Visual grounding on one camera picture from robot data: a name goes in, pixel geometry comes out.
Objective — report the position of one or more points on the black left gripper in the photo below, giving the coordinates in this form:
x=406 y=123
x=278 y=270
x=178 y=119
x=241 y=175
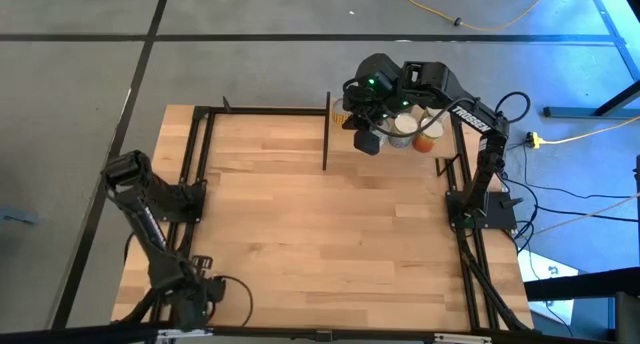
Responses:
x=192 y=291

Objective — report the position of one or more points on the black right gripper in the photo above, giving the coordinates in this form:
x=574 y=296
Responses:
x=372 y=106

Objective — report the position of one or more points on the blue cherries tin can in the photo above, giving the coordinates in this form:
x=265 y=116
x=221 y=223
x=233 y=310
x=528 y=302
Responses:
x=403 y=129

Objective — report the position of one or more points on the orange-red labelled tin can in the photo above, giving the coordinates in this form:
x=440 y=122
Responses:
x=427 y=139

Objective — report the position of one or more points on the yellow green beans tin can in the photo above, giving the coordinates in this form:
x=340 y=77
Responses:
x=439 y=113

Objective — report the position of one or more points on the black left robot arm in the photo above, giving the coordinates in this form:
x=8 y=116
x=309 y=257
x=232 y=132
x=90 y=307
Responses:
x=145 y=219

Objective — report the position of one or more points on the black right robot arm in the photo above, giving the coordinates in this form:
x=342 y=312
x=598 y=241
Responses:
x=480 y=149

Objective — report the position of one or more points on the black rig crossbar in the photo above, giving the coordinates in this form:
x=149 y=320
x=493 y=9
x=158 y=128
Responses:
x=100 y=334

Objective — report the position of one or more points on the black metal stand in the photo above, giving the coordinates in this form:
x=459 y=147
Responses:
x=575 y=112

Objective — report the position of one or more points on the white sheet with blue marks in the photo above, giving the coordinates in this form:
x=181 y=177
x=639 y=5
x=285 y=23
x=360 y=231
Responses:
x=545 y=279

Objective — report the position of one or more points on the black beam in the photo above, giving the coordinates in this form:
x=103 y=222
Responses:
x=580 y=286

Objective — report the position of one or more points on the silver bracket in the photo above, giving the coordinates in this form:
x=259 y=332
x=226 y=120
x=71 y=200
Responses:
x=165 y=334
x=462 y=339

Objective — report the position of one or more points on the black aluminium table frame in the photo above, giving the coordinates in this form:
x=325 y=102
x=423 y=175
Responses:
x=270 y=111

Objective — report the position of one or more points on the black table-level camera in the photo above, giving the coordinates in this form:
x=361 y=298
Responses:
x=323 y=335

